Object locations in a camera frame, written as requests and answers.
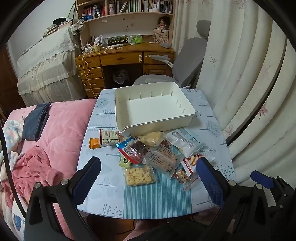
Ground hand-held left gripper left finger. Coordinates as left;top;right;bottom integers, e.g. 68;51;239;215
24;156;102;241

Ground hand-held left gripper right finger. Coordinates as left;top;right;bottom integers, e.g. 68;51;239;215
196;156;271;241

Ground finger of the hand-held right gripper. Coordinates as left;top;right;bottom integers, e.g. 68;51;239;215
250;170;289;204

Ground red and white snack packet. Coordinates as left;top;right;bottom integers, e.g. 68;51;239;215
181;153;202;176

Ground orange snack packet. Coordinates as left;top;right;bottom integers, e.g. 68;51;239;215
89;137;102;150

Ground green snack packet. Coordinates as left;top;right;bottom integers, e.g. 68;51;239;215
118;155;133;169

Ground white blue-print snack bag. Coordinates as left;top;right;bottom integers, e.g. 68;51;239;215
165;128;207;158

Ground large clear labelled snack packet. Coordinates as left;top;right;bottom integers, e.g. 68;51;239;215
143;143;184;180

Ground beige brown-edged snack packet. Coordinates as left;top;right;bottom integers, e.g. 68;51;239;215
99;128;121;146

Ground clear packet of yellow puffs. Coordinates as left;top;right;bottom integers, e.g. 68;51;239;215
124;165;158;186

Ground red-edged clear brownie packet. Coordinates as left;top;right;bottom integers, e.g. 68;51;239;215
119;140;151;164

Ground blue foil snack packet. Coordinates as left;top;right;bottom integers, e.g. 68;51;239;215
116;135;137;149

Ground clear bag of pale candies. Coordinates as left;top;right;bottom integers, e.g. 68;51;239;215
139;131;165;148

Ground white plastic bin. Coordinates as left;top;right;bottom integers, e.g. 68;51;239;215
114;81;196;136

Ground pink fleece robe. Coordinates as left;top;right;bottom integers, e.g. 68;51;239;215
11;145;63;202

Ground pink blanket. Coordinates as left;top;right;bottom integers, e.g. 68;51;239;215
5;98;96;241

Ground person's black clothing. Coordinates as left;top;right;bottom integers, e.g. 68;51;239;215
143;220;222;241

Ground person's legs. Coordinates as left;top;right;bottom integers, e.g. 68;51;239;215
124;220;148;241

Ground dark blue folded pants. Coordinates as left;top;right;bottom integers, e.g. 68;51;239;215
22;103;52;141

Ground white floral fleece blanket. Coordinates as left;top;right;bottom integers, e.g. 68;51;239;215
0;119;25;181

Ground white floral curtain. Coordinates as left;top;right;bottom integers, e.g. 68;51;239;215
172;0;288;202

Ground waste bin with bag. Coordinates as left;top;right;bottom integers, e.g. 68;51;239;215
112;70;129;84

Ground grey office chair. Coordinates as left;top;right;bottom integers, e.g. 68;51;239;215
133;20;212;90

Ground lace-covered cabinet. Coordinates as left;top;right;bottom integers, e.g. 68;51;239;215
16;24;86;107

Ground wooden desk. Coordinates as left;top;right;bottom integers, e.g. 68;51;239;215
75;42;175;98

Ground dark printed box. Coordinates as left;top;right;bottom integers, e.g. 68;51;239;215
107;36;129;46

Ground printed cardboard box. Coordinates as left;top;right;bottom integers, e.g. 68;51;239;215
153;30;169;44

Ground floral cloth bag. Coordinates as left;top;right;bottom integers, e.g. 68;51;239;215
70;20;85;35

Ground stack of books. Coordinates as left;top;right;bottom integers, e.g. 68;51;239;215
42;20;72;39

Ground doll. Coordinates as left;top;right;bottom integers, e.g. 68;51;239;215
154;17;171;32

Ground wooden bookshelf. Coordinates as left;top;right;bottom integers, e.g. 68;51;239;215
76;0;175;47

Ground row of books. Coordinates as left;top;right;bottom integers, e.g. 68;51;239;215
82;0;174;19

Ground black cable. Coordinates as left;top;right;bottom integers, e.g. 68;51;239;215
0;127;28;209

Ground white cable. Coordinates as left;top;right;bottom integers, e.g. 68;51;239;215
81;44;99;98

